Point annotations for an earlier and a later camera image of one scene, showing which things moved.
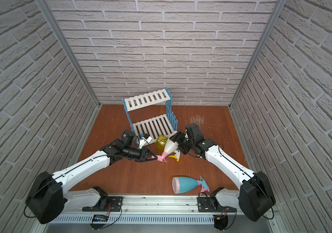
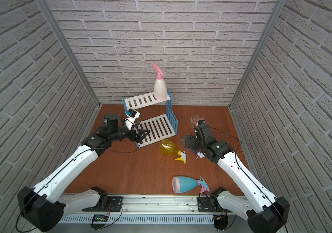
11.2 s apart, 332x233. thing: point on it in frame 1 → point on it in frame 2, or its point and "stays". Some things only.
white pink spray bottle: (170, 147) → (160, 89)
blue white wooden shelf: (152, 114) stays
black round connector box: (220, 222) stays
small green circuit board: (100, 218) stays
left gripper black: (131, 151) → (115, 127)
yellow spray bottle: (160, 141) → (168, 146)
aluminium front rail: (155, 209) stays
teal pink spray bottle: (182, 184) stays
